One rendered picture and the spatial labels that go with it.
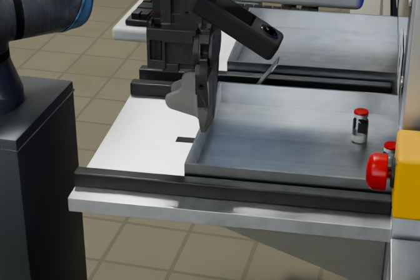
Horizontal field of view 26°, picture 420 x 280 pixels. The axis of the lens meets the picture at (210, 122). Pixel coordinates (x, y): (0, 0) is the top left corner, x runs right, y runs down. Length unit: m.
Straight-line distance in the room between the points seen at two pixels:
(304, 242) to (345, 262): 0.06
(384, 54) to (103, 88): 2.13
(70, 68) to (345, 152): 2.62
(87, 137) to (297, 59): 1.75
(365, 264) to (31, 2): 0.71
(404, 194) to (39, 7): 0.82
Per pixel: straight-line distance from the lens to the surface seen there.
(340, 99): 1.37
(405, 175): 0.95
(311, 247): 1.23
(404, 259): 1.06
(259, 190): 1.13
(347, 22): 1.68
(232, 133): 1.30
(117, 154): 1.25
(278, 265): 2.55
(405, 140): 0.98
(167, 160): 1.23
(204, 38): 1.10
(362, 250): 1.23
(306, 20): 1.68
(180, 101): 1.15
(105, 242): 2.65
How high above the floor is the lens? 1.48
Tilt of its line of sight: 27 degrees down
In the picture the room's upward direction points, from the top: straight up
